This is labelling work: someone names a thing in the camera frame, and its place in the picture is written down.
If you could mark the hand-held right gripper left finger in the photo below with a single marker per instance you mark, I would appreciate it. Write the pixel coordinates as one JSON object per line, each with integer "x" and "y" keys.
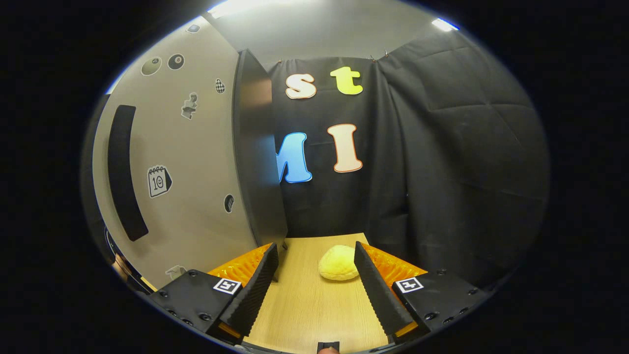
{"x": 255, "y": 295}

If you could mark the grey cabinet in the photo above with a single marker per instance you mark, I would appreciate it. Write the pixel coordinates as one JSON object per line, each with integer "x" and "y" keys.
{"x": 258, "y": 172}

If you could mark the yellow bread toy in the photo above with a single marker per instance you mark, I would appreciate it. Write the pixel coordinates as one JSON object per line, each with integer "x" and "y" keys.
{"x": 336, "y": 264}

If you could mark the black backdrop cloth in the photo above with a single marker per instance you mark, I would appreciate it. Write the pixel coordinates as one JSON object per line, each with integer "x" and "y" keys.
{"x": 442, "y": 147}

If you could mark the grey cabinet door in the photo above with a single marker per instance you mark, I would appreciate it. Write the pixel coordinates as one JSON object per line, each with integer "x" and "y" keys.
{"x": 196, "y": 147}

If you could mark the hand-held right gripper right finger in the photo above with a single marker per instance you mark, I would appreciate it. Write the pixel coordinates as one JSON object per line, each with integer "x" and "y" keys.
{"x": 378, "y": 295}

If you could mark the small ceiling light panel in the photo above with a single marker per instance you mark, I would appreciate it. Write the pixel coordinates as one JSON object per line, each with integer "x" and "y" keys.
{"x": 444, "y": 24}

